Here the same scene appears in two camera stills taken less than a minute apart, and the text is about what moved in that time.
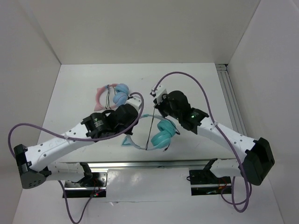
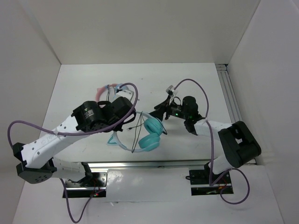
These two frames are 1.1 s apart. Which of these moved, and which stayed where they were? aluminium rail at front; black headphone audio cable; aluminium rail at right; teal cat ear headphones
Moved: black headphone audio cable; teal cat ear headphones
Stayed: aluminium rail at right; aluminium rail at front
